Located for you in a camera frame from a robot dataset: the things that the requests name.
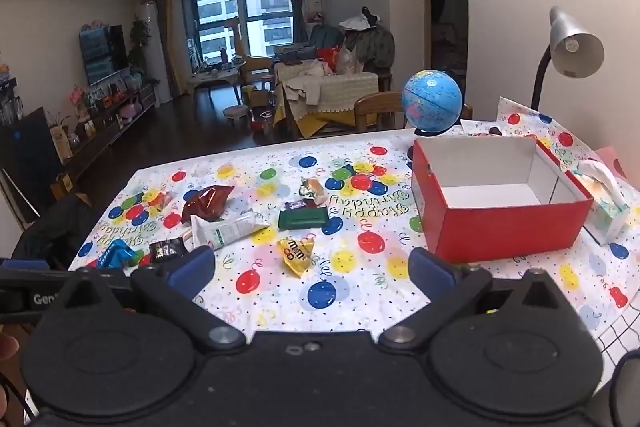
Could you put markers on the purple candy wrapper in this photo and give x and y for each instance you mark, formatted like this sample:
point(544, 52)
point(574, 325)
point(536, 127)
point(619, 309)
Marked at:
point(296, 205)

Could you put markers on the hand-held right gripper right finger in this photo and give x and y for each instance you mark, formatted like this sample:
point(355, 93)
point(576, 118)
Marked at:
point(431, 268)

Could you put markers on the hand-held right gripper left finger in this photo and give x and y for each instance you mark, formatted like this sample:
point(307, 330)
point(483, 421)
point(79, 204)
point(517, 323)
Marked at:
point(192, 268)

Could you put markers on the yellow candy bag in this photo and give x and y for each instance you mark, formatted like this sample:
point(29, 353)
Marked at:
point(295, 254)

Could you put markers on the silver desk lamp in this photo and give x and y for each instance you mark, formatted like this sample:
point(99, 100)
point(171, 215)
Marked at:
point(575, 47)

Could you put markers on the small orange wrapped snack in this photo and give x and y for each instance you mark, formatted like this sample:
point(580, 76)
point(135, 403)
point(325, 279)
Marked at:
point(314, 190)

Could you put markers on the flat screen television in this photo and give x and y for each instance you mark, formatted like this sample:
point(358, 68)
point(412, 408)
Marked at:
point(102, 54)

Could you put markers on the sofa with cream cover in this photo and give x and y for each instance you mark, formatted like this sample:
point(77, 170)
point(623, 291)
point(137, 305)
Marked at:
point(335, 94)

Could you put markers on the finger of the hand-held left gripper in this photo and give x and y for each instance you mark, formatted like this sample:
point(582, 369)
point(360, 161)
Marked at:
point(30, 277)

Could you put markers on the potted plant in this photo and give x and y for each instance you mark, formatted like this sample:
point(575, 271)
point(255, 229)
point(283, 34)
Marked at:
point(139, 39)

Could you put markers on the black panel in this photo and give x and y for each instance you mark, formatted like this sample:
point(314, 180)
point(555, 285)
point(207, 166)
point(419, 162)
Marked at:
point(30, 162)

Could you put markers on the tissue box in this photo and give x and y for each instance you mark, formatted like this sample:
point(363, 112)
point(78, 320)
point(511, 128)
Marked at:
point(607, 212)

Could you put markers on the white standing air conditioner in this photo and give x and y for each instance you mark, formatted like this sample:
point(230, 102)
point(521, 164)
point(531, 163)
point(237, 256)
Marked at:
point(155, 52)

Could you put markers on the pink heart paper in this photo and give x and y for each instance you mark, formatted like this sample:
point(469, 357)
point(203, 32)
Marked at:
point(617, 159)

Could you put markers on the black snack packet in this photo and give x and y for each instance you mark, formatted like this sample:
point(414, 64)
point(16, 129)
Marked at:
point(167, 249)

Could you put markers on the small brown object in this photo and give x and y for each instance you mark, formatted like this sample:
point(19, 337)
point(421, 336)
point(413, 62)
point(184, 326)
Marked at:
point(495, 130)

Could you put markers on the yellow grey curtain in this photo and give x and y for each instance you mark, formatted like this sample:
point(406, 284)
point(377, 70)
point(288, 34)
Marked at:
point(167, 32)

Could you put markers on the blue snack packet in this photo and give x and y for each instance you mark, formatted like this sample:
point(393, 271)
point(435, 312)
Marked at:
point(115, 253)

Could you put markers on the dark red snack bag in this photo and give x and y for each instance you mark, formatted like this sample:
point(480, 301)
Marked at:
point(205, 204)

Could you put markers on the blue desk globe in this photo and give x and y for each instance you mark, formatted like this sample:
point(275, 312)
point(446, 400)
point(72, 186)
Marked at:
point(430, 99)

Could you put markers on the dark jacket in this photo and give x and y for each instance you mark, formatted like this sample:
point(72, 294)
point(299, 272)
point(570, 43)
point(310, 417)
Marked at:
point(55, 227)

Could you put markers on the red cardboard box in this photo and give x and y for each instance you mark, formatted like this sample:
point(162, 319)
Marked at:
point(500, 227)

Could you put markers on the green snack packet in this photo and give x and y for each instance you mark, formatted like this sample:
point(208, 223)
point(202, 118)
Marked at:
point(302, 218)

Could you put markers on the person's left hand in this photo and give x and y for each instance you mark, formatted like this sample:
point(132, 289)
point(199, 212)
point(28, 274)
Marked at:
point(7, 347)

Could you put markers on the wooden chair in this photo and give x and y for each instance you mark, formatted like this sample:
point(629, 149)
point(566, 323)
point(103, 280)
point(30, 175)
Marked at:
point(375, 109)

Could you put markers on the large window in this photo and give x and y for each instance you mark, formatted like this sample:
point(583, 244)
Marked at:
point(235, 17)

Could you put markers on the white grid cloth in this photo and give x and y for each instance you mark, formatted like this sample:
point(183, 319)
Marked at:
point(622, 332)

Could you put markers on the balloon print tablecloth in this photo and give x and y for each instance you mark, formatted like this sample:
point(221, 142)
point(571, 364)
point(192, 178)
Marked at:
point(350, 257)

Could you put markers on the pile of clothes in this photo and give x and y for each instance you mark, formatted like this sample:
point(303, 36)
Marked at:
point(367, 39)

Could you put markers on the small round stool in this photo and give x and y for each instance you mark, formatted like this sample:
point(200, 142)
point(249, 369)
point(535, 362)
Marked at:
point(236, 113)

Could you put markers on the wooden television cabinet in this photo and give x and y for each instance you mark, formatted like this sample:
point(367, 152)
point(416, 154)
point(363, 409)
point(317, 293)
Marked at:
point(115, 119)

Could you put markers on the white snack packet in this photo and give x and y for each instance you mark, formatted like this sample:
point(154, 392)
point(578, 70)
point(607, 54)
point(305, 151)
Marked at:
point(225, 231)

